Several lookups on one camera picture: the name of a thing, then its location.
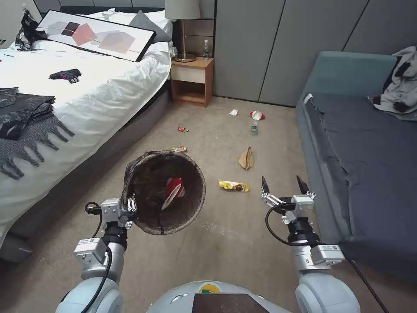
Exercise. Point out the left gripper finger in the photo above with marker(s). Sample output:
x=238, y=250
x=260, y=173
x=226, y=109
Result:
x=131, y=202
x=127, y=224

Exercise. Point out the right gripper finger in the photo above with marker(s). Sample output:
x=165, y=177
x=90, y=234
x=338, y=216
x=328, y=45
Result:
x=303, y=187
x=267, y=195

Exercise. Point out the round bin with dark liner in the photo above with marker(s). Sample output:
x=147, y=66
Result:
x=146, y=182

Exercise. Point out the yellow snack packet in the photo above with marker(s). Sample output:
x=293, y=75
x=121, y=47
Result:
x=233, y=186

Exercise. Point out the brown paper bag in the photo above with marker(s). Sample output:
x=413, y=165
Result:
x=246, y=159

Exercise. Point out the clear plastic bottle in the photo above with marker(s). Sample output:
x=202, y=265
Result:
x=254, y=129

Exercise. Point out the yellow and red wrapper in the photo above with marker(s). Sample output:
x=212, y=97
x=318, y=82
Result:
x=180, y=149

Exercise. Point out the blue grey sofa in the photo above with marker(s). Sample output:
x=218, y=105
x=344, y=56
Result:
x=368, y=156

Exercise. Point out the red and white snack wrapper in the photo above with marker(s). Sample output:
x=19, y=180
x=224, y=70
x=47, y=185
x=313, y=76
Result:
x=256, y=115

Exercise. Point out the white robot front shell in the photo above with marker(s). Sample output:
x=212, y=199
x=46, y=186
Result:
x=176, y=298

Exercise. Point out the small red candy wrapper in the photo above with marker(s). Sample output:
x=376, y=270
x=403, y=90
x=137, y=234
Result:
x=181, y=129

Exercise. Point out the white sofa tag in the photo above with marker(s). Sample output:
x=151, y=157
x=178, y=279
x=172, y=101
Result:
x=308, y=98

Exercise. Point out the crumpled white tissue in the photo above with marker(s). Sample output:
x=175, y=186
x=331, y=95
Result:
x=233, y=112

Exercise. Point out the bed with white duvet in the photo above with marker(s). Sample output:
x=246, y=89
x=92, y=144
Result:
x=107, y=91

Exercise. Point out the grey fringed blanket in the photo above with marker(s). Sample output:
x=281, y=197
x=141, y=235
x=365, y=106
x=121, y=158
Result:
x=29, y=137

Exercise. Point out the wooden nightstand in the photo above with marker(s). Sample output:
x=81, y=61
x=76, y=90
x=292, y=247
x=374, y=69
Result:
x=192, y=78

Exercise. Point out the grey crumpled garment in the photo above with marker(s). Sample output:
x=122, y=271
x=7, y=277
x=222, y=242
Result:
x=399, y=84

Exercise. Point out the black and red power drill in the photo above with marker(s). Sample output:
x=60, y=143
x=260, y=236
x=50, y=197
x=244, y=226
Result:
x=66, y=75

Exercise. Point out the folded black plastic bags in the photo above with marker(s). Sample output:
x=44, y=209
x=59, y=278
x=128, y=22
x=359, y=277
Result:
x=19, y=107

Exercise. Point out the water bottle with green label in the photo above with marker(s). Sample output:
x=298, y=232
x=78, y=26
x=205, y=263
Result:
x=205, y=50

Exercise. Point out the framed abstract picture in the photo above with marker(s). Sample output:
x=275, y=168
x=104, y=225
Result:
x=97, y=36

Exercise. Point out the grey pillow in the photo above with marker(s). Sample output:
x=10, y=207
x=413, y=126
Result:
x=146, y=23

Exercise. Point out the brass lamp with white shade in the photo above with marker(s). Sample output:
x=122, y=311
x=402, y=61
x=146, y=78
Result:
x=182, y=9

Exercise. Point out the black patterned bag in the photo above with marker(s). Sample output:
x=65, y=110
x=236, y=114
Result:
x=27, y=29

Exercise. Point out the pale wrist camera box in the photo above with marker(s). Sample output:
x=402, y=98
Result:
x=111, y=210
x=303, y=204

